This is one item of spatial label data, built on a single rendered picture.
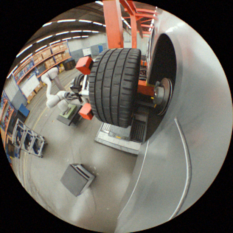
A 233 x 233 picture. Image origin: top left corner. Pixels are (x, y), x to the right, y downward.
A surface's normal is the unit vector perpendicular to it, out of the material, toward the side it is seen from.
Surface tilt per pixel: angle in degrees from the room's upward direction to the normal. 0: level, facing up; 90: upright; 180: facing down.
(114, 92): 60
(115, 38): 90
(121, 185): 0
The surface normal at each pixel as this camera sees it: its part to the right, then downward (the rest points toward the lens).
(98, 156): -0.07, -0.55
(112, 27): -0.33, 0.80
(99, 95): -0.32, 0.47
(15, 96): 0.95, 0.22
